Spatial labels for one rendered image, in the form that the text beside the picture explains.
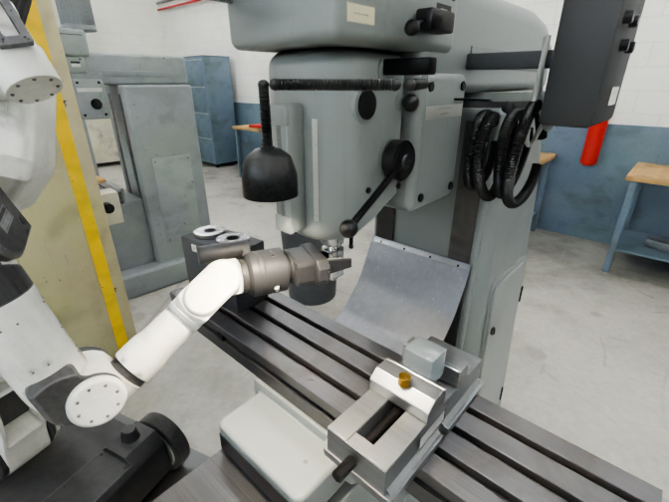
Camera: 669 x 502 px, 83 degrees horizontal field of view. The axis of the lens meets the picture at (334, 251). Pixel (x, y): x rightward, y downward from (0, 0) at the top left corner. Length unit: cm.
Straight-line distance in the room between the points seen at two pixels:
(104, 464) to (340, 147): 112
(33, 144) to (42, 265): 170
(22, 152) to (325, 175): 43
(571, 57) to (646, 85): 401
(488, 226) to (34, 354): 93
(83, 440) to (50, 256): 112
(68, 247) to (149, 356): 171
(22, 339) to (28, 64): 35
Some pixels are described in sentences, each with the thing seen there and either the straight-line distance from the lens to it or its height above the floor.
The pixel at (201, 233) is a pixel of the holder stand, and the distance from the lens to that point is 115.
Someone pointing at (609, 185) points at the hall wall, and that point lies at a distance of 485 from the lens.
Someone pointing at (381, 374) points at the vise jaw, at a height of 109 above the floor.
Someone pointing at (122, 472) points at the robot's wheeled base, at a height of 59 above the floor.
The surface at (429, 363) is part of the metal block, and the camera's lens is 72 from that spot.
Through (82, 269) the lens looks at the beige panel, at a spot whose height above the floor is 67.
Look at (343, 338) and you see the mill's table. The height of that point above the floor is 98.
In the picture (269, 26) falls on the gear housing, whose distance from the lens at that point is 65.
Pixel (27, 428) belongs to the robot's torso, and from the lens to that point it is 136.
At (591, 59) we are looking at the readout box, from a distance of 75.
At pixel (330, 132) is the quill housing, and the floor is 151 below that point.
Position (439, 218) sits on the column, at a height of 125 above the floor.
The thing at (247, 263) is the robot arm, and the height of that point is 128.
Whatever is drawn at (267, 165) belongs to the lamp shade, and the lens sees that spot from 47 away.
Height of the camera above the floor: 158
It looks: 24 degrees down
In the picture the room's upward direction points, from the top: straight up
